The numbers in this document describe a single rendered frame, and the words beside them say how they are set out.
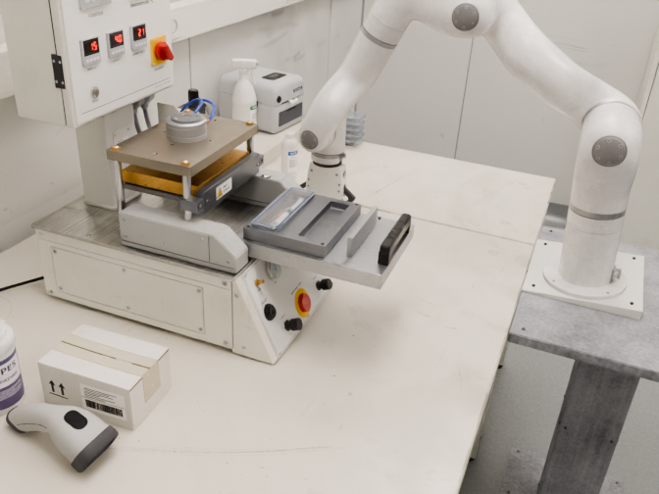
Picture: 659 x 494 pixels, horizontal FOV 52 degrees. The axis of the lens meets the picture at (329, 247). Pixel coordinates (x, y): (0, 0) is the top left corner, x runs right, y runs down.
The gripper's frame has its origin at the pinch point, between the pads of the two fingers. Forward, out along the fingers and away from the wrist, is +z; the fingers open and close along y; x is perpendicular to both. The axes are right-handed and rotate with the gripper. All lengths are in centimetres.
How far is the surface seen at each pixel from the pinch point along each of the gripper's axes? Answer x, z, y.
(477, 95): -201, 19, -15
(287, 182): 28.4, -20.7, -0.5
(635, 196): -154, 41, -96
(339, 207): 33.9, -20.1, -14.1
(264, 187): 30.2, -19.4, 4.3
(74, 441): 94, -3, 8
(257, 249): 53, -18, -4
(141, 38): 36, -49, 28
